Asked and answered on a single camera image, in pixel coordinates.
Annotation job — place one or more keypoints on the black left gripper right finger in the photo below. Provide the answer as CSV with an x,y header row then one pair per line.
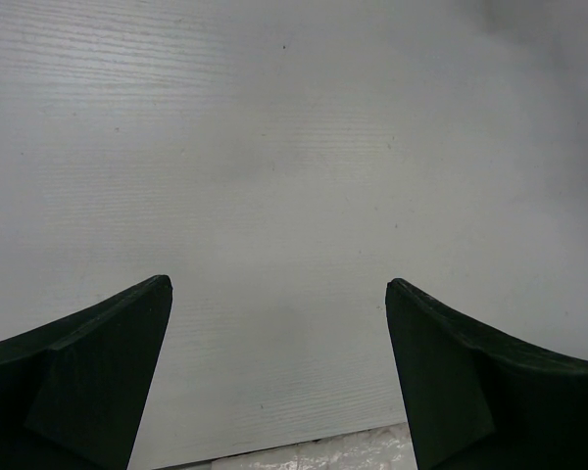
x,y
478,398

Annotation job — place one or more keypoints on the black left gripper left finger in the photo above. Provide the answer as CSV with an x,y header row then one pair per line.
x,y
73,391

